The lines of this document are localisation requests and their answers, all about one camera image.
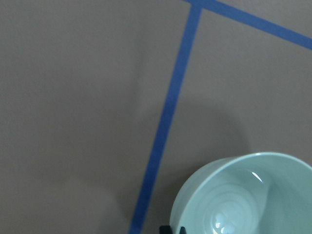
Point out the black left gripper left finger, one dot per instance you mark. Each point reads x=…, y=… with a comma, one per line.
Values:
x=165, y=229

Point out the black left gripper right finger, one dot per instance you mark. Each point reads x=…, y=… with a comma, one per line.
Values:
x=182, y=230

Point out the mint green bowl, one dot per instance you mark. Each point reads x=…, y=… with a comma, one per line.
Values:
x=261, y=193

